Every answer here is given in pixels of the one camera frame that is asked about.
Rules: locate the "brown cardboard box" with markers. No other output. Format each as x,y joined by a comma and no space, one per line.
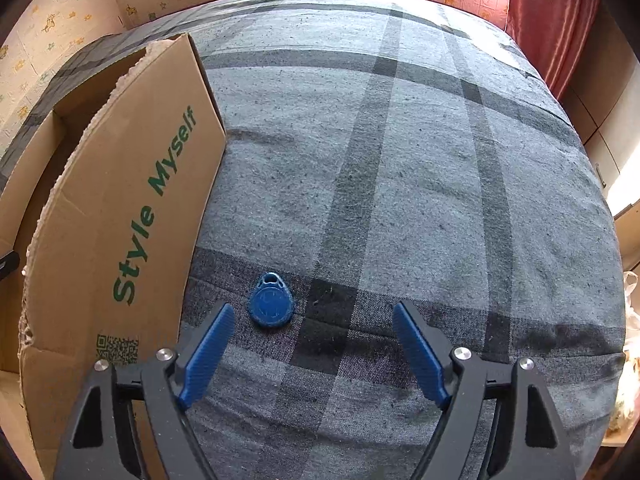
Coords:
125,160

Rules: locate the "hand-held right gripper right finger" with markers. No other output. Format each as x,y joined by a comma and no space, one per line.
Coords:
420,355

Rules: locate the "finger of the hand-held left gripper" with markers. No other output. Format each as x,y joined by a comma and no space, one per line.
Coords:
7,265

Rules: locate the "red curtain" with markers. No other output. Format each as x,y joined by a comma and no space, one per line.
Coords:
550,20

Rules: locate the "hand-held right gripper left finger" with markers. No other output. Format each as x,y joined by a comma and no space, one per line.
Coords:
207,355

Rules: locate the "cream wardrobe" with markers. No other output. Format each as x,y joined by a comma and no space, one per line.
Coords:
600,135

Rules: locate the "blue key fob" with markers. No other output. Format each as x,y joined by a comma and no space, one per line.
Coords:
270,302

